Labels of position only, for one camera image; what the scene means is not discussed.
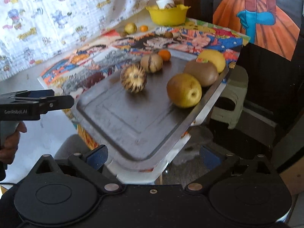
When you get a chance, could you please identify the wall poster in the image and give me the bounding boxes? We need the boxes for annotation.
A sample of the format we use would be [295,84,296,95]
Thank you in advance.
[212,0,302,61]

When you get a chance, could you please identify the brown round fruit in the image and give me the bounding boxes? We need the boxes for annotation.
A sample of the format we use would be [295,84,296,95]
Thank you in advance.
[183,60,219,87]

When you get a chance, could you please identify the green plastic stool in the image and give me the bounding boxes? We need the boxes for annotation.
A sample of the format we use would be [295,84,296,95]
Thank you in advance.
[210,65,249,130]

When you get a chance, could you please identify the russet yellow pear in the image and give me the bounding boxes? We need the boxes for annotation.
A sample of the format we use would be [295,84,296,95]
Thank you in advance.
[166,73,203,108]

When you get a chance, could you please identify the yellow lemon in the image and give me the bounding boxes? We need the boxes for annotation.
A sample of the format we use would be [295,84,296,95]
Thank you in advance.
[197,49,226,74]

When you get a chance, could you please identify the white cup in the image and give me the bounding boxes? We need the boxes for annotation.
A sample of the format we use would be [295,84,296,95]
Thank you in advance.
[156,0,176,9]

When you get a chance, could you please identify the person's left hand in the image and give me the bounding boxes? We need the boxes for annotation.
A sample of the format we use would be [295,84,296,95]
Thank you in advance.
[0,121,27,166]

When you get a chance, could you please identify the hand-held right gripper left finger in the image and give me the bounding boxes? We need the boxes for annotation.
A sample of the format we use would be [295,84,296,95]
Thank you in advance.
[28,145,122,194]

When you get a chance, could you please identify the round striped melon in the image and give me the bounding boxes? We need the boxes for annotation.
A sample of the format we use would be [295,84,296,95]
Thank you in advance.
[120,63,148,93]

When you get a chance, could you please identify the white cartoon printed blanket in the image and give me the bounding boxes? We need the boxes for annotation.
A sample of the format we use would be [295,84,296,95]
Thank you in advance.
[0,0,164,81]

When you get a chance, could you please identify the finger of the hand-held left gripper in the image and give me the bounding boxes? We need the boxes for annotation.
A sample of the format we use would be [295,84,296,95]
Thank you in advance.
[14,89,55,99]
[39,95,75,115]

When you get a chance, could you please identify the yellow plastic bowl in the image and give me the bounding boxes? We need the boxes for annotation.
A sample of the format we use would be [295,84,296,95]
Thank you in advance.
[145,4,191,26]

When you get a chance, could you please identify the metal tray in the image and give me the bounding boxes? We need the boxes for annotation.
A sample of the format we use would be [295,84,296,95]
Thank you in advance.
[72,49,230,171]

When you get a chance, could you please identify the striped pepino melon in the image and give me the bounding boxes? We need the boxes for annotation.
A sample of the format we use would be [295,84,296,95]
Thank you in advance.
[140,53,163,73]

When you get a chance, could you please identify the comic printed tablecloth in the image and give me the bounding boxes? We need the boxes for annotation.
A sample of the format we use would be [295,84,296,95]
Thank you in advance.
[38,18,251,183]

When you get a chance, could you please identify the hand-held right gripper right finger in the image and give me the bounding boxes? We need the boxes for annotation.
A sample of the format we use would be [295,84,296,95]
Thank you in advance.
[186,146,280,193]

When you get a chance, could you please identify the black door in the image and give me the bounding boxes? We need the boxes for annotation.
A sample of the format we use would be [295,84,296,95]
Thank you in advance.
[185,0,304,129]

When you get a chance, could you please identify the yellow-green pear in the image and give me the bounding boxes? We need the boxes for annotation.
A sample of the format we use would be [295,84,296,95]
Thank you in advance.
[124,23,138,34]

